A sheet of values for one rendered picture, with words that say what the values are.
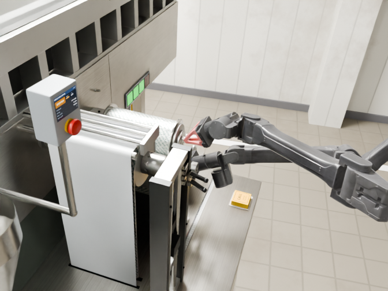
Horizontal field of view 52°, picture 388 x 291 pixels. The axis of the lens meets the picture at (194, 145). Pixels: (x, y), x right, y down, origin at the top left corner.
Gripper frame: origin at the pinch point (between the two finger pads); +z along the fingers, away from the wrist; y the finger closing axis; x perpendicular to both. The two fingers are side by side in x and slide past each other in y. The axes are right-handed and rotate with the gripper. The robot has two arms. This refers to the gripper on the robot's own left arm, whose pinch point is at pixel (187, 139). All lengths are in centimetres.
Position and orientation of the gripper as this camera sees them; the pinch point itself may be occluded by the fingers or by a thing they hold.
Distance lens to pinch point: 131.9
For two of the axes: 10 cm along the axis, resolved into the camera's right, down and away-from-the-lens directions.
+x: -5.2, -7.9, -3.3
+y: 3.3, -5.4, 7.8
